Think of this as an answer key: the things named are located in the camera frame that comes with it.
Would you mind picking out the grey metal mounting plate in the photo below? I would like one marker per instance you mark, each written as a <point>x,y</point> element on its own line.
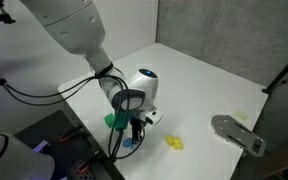
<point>235,133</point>

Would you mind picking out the black perforated base board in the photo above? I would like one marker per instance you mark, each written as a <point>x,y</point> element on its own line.
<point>64,150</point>

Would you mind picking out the yellow lumpy toy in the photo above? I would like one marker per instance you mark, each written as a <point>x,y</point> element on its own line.
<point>174,142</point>

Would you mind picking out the orange black clamp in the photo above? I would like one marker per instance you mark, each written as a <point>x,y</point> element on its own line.
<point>89,163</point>
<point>70,133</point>

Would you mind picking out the black tripod leg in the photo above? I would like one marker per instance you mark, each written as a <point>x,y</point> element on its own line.
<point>284,71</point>

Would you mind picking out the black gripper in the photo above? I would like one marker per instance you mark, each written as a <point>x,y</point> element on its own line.
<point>138,120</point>

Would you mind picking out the green cube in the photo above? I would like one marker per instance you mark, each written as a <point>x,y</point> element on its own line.
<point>109,120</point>

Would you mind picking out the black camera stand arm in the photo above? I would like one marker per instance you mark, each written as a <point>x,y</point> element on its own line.
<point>0,18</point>

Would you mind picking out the blue toy elephant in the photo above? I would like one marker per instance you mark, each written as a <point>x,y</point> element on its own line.
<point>128,142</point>

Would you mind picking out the purple lit connector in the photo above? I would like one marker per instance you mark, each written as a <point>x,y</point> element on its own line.
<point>41,146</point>

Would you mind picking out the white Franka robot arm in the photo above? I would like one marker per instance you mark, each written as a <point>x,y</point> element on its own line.
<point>70,30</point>

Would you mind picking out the pale yellow tape patch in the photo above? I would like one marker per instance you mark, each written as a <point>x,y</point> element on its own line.
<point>241,116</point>

